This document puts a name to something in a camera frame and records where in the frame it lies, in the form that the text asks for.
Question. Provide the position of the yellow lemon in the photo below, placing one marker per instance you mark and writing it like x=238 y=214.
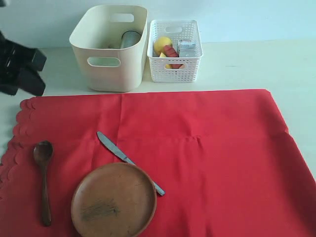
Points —
x=160 y=43

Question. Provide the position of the red sausage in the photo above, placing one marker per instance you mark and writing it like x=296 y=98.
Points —
x=170 y=51

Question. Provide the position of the pale green ceramic bowl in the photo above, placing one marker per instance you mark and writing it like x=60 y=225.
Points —
x=104 y=60

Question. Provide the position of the yellow cheese wedge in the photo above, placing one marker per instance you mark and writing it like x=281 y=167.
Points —
x=167 y=66

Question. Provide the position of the red tablecloth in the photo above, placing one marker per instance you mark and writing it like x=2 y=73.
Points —
x=225 y=159

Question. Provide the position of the cream plastic tub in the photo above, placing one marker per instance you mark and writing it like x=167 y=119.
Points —
x=107 y=23

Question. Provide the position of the white perforated plastic basket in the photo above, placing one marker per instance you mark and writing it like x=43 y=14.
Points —
x=175 y=30

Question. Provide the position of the brown clay plate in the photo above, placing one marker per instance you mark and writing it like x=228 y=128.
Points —
x=114 y=200

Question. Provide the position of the blue white milk carton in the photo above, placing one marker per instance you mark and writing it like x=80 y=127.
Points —
x=186 y=48

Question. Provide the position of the stainless steel cup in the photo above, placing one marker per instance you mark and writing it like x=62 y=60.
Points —
x=129 y=38

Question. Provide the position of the dark wooden spoon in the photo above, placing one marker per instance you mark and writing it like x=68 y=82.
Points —
x=42 y=155

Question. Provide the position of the metal table knife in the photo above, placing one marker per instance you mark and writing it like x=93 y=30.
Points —
x=115 y=150

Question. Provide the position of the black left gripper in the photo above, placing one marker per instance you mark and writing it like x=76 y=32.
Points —
x=13 y=76

